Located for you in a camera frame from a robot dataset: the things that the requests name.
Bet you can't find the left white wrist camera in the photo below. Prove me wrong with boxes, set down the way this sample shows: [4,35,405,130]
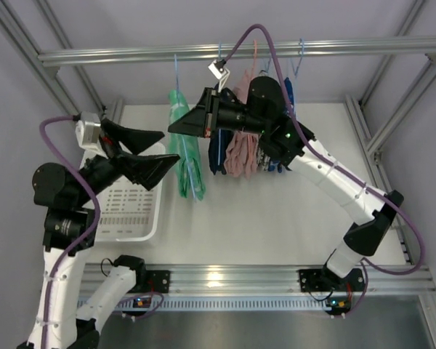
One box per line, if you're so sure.
[75,111,103,156]

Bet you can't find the blue patterned trousers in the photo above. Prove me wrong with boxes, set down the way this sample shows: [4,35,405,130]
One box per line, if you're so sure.
[267,76,294,173]

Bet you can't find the pink trousers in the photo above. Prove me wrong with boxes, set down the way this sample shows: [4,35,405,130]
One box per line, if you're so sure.
[224,70,259,180]

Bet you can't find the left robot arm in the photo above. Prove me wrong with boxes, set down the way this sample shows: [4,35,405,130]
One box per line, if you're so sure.
[23,114,179,348]

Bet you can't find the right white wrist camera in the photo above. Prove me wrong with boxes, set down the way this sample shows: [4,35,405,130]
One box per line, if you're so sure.
[208,59,230,92]

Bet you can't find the front aluminium mounting rail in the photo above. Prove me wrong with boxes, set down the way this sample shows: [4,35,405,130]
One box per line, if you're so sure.
[80,262,436,295]

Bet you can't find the white plastic basket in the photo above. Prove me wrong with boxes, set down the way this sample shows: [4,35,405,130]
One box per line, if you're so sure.
[78,141,166,244]

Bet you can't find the navy blue trousers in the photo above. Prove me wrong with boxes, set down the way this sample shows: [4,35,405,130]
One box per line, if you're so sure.
[208,129,232,175]

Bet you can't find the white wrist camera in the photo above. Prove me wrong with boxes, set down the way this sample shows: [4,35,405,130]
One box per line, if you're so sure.
[208,59,230,92]
[75,111,103,156]

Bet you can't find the aluminium hanging rail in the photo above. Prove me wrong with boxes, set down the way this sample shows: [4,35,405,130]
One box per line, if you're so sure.
[38,36,436,68]

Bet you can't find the green patterned trousers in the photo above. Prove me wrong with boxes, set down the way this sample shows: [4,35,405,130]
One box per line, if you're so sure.
[166,89,206,201]

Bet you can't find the light blue wire hanger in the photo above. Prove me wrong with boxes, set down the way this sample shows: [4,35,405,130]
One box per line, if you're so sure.
[172,53,201,203]

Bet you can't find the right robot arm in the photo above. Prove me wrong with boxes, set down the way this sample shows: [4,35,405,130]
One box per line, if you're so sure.
[168,76,404,281]

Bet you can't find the slotted grey cable duct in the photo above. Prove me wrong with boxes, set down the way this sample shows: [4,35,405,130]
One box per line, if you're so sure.
[113,295,339,313]

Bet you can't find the white printed trousers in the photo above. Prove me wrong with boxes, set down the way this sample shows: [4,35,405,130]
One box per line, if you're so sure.
[257,148,271,172]

